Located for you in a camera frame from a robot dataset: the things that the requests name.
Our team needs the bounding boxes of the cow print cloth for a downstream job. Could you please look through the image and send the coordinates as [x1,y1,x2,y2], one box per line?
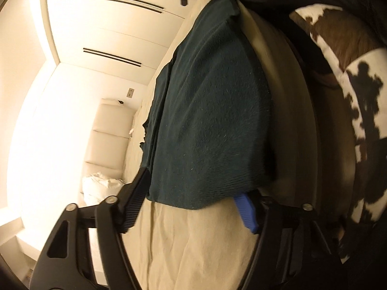
[289,3,387,262]

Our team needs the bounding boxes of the dark wardrobe handle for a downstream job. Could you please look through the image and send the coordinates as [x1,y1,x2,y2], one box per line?
[81,0,164,14]
[83,48,142,67]

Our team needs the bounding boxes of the white wardrobe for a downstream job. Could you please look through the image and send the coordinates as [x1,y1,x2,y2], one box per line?
[29,0,206,88]

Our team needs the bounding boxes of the cream padded headboard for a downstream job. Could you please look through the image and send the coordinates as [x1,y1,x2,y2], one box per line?
[82,98,136,194]

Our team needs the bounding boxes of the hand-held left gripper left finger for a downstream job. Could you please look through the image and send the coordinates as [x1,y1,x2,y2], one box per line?
[29,166,152,290]

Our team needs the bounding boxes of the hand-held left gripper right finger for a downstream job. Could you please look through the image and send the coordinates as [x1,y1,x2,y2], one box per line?
[233,193,351,290]

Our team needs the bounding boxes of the dark green cloth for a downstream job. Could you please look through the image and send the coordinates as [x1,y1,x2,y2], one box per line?
[140,0,277,210]

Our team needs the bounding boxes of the white pillow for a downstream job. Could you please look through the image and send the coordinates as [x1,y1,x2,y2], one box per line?
[82,172,126,206]

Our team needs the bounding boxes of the beige bed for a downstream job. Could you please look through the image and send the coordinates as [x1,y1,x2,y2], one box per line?
[121,0,356,290]

